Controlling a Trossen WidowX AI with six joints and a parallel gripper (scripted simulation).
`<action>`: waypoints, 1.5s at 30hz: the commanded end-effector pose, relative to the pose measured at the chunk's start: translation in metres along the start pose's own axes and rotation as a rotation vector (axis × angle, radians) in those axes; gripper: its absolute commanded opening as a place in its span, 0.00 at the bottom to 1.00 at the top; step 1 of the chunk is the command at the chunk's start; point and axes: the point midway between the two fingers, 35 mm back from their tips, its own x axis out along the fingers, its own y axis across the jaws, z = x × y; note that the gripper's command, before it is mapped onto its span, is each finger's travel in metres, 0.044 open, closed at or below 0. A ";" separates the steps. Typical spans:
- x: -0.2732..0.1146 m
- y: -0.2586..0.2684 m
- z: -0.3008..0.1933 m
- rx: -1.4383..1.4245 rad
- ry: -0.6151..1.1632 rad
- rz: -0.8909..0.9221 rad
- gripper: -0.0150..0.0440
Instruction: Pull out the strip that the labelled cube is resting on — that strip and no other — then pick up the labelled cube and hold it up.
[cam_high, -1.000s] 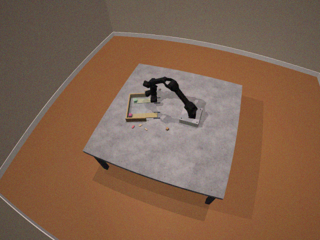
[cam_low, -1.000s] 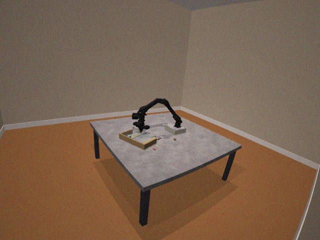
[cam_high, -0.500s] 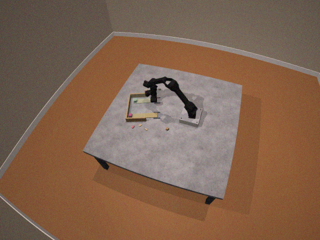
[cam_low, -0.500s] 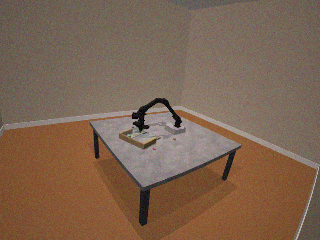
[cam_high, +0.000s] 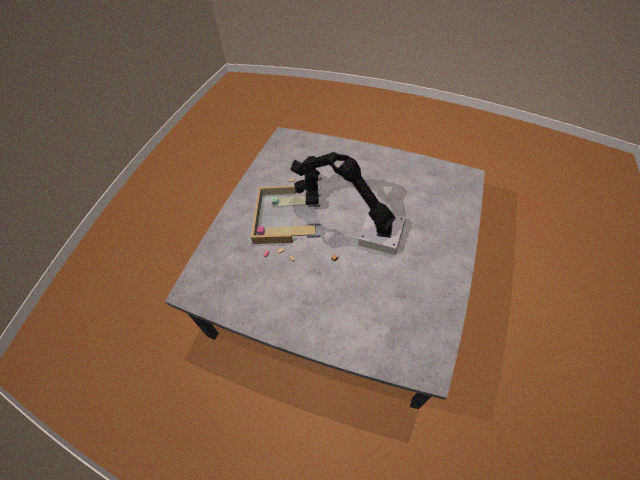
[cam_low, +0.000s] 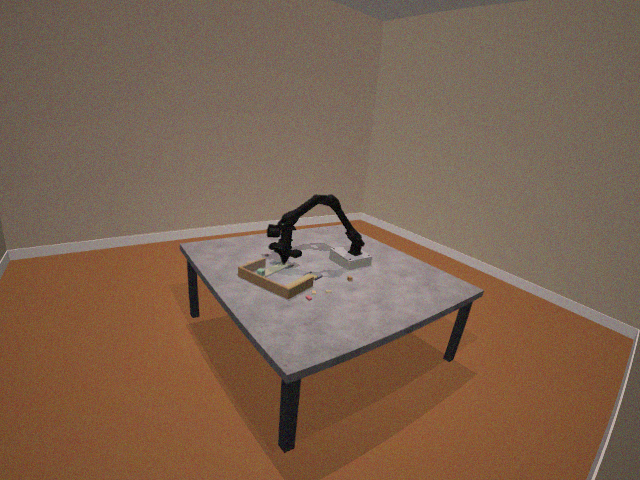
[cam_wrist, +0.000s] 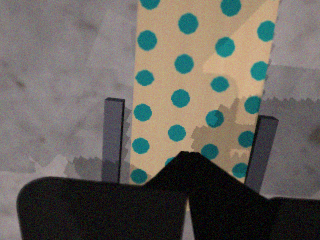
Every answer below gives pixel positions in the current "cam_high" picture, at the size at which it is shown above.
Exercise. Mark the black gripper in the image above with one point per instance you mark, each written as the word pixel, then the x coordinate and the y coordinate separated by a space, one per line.
pixel 312 195

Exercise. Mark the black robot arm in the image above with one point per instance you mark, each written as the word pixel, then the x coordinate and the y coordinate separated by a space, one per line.
pixel 380 214

